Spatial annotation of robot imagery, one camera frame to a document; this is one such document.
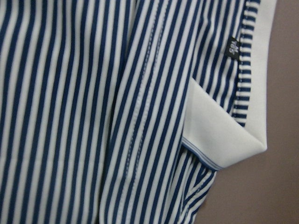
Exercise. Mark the navy white striped polo shirt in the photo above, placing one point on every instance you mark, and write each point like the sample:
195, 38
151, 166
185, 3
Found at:
123, 111

